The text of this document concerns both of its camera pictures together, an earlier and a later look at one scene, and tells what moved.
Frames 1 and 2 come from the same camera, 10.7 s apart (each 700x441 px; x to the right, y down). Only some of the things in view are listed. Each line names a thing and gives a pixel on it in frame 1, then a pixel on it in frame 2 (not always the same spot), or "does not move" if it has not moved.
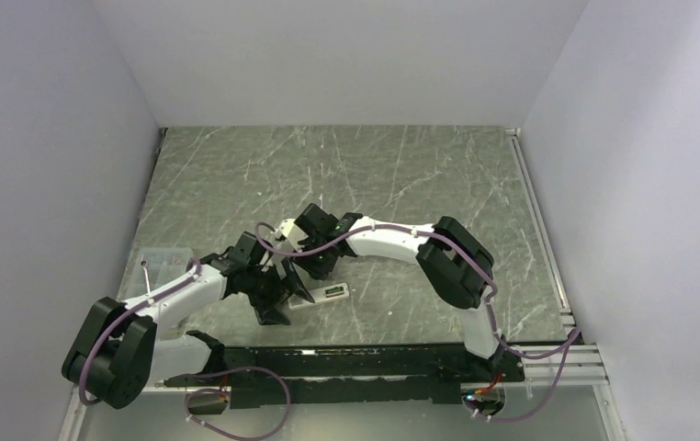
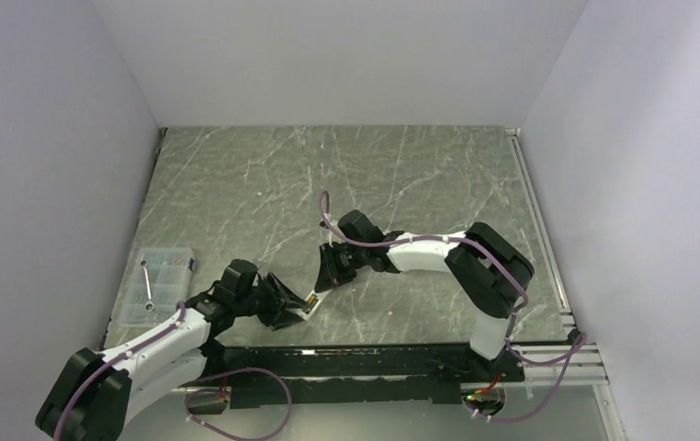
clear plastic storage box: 163,265 does not move
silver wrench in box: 143,263 does not move
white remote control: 331,293 → 313,301
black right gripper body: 319,264 → 343,261
